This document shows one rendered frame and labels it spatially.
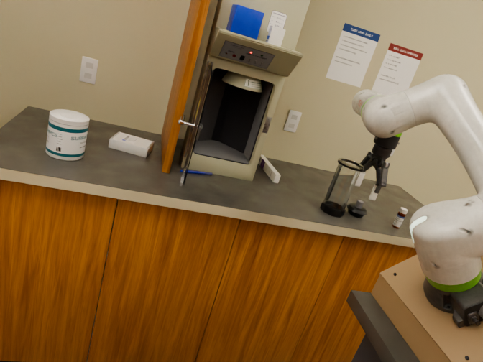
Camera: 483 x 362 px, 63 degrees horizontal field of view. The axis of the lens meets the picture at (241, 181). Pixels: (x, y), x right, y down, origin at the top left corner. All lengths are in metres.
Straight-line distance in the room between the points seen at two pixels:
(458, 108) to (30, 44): 1.71
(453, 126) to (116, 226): 1.11
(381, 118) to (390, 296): 0.49
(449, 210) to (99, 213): 1.08
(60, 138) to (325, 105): 1.34
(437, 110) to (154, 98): 1.31
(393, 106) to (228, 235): 0.75
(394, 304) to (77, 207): 1.04
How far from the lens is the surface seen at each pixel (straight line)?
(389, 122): 1.20
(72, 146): 1.50
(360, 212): 1.75
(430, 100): 1.22
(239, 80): 1.62
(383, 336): 1.11
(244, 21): 1.46
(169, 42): 1.98
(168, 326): 1.76
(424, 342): 1.10
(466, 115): 1.16
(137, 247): 1.52
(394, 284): 1.19
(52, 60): 2.04
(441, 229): 0.95
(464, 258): 1.00
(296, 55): 1.51
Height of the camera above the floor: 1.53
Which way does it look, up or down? 20 degrees down
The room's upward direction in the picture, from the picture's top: 17 degrees clockwise
